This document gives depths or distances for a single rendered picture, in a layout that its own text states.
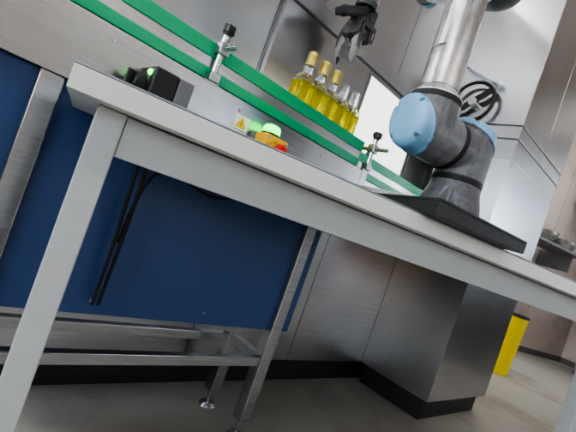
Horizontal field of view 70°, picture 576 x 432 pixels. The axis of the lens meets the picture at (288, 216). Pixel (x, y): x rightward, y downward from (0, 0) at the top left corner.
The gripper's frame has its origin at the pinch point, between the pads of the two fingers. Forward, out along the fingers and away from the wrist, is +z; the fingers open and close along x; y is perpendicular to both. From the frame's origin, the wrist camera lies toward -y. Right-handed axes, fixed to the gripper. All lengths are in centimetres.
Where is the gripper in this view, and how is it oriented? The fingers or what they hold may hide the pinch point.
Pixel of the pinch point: (342, 58)
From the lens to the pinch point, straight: 144.6
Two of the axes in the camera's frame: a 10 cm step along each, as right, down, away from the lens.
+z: -3.3, 9.4, -0.1
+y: 6.8, 2.5, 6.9
